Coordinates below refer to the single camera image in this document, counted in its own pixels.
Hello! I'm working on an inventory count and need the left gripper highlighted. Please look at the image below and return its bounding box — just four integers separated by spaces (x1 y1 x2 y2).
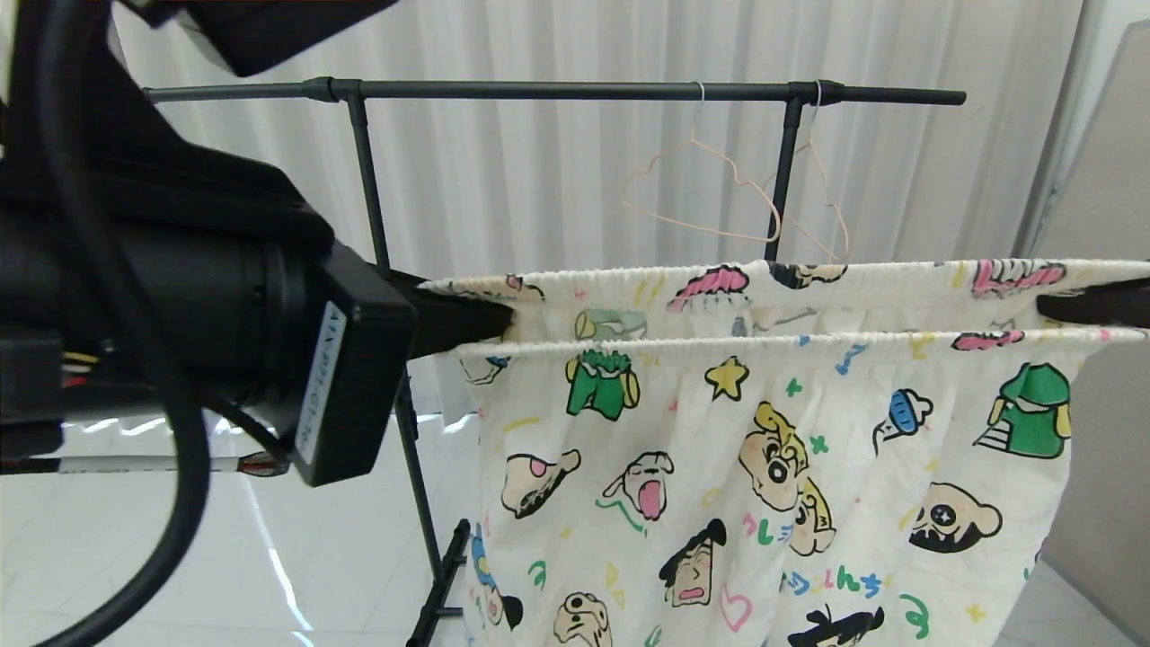
67 216 420 487

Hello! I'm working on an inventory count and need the cream printed garment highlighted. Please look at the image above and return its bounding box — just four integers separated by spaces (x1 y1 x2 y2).
418 259 1150 647

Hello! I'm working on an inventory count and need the pink clothes hanger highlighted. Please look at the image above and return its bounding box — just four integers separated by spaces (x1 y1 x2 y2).
764 83 851 263
620 83 783 244

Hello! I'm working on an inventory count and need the black clothes rack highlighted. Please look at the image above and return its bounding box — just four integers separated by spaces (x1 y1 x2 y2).
144 76 968 647

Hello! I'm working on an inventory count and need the white curtain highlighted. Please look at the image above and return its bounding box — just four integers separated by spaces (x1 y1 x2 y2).
108 0 1093 432

